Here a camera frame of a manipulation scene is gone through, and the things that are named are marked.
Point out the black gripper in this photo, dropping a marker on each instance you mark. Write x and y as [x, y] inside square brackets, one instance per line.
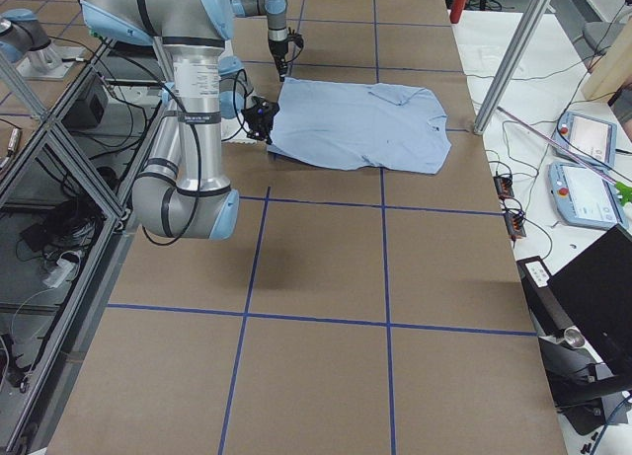
[255, 124]
[277, 48]

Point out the teach pendant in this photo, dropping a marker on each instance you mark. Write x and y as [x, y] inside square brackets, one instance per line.
[592, 138]
[583, 198]

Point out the lower teach pendant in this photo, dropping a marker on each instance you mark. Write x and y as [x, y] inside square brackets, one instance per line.
[583, 198]

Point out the upper teach pendant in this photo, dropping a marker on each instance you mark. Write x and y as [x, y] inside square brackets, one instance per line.
[592, 138]

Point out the light blue t-shirt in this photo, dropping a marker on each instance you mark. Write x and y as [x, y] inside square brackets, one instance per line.
[348, 126]

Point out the aluminium frame post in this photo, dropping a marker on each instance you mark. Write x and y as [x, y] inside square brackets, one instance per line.
[522, 35]

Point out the black monitor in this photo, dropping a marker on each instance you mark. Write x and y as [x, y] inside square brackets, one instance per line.
[594, 290]

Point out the black power box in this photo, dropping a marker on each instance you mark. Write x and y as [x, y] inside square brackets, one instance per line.
[88, 109]

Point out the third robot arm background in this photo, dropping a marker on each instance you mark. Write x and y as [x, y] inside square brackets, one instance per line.
[26, 44]

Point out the red fire extinguisher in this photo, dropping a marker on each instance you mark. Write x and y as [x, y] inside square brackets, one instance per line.
[456, 10]

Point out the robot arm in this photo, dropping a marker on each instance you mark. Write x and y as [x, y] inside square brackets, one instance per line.
[273, 10]
[182, 190]

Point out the metal reacher grabber tool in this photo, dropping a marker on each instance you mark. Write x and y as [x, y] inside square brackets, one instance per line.
[623, 190]

